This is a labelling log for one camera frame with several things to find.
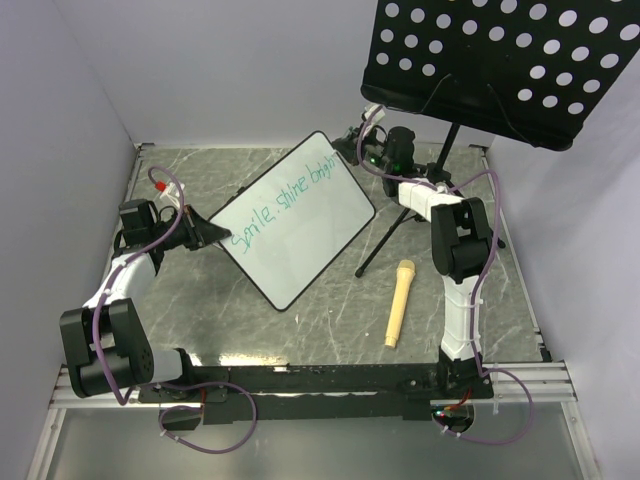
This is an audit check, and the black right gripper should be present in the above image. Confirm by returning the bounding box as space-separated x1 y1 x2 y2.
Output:
331 124 393 174

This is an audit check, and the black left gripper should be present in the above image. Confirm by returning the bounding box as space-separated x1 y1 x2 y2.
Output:
150 205 229 252

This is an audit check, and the white whiteboard with black frame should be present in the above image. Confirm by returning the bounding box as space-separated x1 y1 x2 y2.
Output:
210 131 376 311

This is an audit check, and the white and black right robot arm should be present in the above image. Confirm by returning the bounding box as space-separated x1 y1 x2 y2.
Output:
331 124 504 398

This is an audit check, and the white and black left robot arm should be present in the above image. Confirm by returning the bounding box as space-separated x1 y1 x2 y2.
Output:
60 199 231 404

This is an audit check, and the beige microphone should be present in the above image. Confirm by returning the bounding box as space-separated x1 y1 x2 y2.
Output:
384 260 416 349

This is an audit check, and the black perforated music stand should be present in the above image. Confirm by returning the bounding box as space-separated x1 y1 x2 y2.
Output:
353 0 640 278

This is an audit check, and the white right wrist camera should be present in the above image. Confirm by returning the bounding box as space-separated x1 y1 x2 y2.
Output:
362 103 385 135

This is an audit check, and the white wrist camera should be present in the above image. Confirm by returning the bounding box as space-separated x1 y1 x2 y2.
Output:
154 181 185 208
362 103 385 135

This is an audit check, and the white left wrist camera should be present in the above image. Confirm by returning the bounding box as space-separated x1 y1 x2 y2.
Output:
154 181 185 208

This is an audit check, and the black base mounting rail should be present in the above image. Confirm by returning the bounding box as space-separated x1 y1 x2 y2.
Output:
139 363 494 425

